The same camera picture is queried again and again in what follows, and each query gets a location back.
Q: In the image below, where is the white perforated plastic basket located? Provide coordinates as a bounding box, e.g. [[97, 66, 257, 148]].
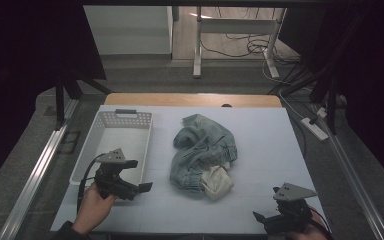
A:
[[69, 109, 154, 188]]

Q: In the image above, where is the white desk frame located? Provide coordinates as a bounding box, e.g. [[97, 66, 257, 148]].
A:
[[193, 6, 288, 80]]

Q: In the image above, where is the cream white cloth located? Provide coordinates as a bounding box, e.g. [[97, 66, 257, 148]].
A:
[[199, 163, 235, 202]]

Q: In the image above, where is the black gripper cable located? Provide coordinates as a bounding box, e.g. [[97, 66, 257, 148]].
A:
[[76, 152, 107, 214], [308, 206, 334, 236]]

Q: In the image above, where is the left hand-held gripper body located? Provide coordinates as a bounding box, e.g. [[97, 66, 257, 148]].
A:
[[94, 148, 140, 202]]

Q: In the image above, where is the aluminium frame rail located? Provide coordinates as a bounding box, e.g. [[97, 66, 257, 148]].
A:
[[313, 106, 384, 240], [0, 98, 81, 240]]

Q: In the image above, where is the faded blue denim garment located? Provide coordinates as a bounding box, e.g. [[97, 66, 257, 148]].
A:
[[169, 113, 238, 194]]

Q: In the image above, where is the white floor cable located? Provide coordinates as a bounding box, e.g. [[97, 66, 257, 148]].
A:
[[261, 59, 314, 121]]

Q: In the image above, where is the white cabinet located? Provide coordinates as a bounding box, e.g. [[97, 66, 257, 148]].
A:
[[83, 5, 174, 56]]

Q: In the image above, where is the black metal stand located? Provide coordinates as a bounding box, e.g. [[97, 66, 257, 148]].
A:
[[309, 76, 340, 136], [54, 69, 113, 131]]

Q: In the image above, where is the white power strip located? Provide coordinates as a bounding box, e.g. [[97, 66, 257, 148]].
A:
[[300, 117, 329, 142]]

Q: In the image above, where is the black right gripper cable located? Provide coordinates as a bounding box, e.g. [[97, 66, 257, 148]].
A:
[[308, 206, 334, 236]]

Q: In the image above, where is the black curtain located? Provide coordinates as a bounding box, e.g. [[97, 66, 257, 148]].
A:
[[0, 0, 108, 194], [278, 0, 384, 194]]

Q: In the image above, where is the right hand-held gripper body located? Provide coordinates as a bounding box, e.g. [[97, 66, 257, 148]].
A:
[[262, 182, 319, 235]]

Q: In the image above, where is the person's left hand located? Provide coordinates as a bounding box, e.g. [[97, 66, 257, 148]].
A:
[[72, 182, 118, 236]]

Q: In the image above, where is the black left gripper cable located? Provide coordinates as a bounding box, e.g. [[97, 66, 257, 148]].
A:
[[76, 152, 107, 214]]

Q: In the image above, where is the light blue table mat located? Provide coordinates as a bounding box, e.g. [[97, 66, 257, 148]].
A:
[[49, 104, 326, 235]]

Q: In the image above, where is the black floor cable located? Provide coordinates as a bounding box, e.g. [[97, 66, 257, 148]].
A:
[[199, 33, 301, 65]]

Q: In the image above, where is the person's right hand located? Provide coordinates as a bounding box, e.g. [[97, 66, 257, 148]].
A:
[[284, 208, 330, 240]]

